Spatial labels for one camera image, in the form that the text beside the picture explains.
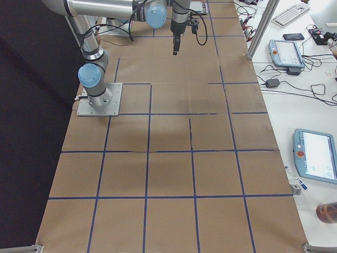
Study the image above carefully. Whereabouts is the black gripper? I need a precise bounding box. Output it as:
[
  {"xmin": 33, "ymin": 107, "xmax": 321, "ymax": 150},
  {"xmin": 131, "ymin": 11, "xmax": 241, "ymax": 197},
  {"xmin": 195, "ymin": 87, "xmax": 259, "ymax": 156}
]
[{"xmin": 170, "ymin": 16, "xmax": 199, "ymax": 55}]

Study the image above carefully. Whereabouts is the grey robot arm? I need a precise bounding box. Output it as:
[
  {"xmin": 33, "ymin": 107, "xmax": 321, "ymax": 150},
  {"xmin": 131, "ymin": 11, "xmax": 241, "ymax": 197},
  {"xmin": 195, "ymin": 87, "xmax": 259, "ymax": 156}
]
[{"xmin": 43, "ymin": 1, "xmax": 199, "ymax": 109}]

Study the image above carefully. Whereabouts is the silver digital kitchen scale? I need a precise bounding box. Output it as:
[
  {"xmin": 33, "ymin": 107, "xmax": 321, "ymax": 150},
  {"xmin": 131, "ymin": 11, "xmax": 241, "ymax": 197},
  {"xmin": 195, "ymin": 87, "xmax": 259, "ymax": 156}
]
[{"xmin": 190, "ymin": 1, "xmax": 209, "ymax": 15}]

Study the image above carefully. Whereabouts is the black power adapter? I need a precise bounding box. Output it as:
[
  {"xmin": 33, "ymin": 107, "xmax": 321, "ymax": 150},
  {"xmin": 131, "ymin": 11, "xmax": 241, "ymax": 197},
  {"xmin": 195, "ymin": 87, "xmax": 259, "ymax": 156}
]
[{"xmin": 265, "ymin": 79, "xmax": 280, "ymax": 89}]

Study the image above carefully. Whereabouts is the far blue teach pendant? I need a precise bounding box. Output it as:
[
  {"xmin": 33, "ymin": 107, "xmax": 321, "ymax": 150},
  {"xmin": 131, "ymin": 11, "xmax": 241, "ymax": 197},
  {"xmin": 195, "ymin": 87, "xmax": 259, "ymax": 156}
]
[{"xmin": 268, "ymin": 40, "xmax": 305, "ymax": 69}]

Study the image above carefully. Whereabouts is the blue teach pendant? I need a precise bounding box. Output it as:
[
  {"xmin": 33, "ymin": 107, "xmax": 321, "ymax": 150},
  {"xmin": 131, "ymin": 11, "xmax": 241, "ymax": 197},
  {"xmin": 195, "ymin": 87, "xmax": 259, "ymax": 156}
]
[
  {"xmin": 268, "ymin": 40, "xmax": 305, "ymax": 69},
  {"xmin": 293, "ymin": 129, "xmax": 336, "ymax": 184}
]

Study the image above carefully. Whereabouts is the white keyboard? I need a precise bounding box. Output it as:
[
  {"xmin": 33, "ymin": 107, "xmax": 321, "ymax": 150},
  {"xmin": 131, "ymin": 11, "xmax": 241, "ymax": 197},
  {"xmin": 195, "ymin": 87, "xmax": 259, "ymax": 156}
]
[{"xmin": 271, "ymin": 3, "xmax": 311, "ymax": 27}]

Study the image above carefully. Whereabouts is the black smartphone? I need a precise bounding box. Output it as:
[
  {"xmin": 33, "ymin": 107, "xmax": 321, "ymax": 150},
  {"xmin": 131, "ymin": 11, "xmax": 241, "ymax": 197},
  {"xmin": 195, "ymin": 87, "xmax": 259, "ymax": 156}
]
[{"xmin": 283, "ymin": 33, "xmax": 304, "ymax": 41}]

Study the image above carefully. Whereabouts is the near blue teach pendant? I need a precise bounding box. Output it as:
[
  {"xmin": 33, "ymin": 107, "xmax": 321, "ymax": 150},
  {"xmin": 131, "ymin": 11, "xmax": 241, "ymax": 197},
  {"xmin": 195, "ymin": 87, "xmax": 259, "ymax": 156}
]
[{"xmin": 293, "ymin": 129, "xmax": 336, "ymax": 184}]

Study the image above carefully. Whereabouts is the small grey box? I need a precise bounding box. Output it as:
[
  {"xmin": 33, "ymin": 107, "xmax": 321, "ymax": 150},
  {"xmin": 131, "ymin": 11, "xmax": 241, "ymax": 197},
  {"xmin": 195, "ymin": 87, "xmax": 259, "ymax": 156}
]
[{"xmin": 290, "ymin": 184, "xmax": 301, "ymax": 196}]

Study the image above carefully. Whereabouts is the brown glass bottle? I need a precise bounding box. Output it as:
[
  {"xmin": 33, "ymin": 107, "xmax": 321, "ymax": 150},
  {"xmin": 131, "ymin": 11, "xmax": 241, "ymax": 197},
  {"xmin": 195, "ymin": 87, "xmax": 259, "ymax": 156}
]
[{"xmin": 316, "ymin": 202, "xmax": 337, "ymax": 223}]

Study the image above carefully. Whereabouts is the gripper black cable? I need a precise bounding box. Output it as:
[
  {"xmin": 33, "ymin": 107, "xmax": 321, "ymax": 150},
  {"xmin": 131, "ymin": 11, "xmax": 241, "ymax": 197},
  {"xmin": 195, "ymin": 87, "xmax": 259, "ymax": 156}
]
[{"xmin": 189, "ymin": 7, "xmax": 208, "ymax": 46}]

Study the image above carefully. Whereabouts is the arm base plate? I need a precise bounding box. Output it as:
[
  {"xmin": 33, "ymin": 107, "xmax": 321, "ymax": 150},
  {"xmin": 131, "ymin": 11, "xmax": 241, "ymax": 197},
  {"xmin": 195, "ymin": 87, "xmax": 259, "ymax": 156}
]
[
  {"xmin": 97, "ymin": 17, "xmax": 130, "ymax": 36},
  {"xmin": 76, "ymin": 83, "xmax": 123, "ymax": 116}
]

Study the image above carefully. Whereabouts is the aluminium frame upright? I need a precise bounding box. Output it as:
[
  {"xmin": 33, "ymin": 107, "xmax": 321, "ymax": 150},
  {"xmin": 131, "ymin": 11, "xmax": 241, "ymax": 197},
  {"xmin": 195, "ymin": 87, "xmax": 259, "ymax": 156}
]
[{"xmin": 246, "ymin": 0, "xmax": 279, "ymax": 60}]

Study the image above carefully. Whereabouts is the black device with cables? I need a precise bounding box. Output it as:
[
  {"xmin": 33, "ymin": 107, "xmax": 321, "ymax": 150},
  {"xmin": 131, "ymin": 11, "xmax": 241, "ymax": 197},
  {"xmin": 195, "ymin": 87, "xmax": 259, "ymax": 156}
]
[{"xmin": 308, "ymin": 25, "xmax": 336, "ymax": 46}]

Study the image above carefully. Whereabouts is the right corner metal bracket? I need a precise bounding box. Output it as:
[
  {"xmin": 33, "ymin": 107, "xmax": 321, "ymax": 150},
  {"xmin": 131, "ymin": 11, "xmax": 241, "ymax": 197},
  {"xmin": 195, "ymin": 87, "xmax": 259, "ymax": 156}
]
[{"xmin": 302, "ymin": 244, "xmax": 337, "ymax": 253}]

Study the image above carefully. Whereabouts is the corner metal bracket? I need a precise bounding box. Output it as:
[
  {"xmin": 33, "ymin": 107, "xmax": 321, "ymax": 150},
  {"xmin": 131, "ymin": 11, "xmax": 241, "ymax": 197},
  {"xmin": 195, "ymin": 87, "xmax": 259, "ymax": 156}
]
[
  {"xmin": 0, "ymin": 244, "xmax": 44, "ymax": 253},
  {"xmin": 302, "ymin": 244, "xmax": 337, "ymax": 253}
]

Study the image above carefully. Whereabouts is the left corner metal bracket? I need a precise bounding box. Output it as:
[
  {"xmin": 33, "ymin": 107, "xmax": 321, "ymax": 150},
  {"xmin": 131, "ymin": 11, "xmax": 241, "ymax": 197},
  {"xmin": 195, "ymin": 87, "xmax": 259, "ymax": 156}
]
[{"xmin": 0, "ymin": 244, "xmax": 44, "ymax": 253}]

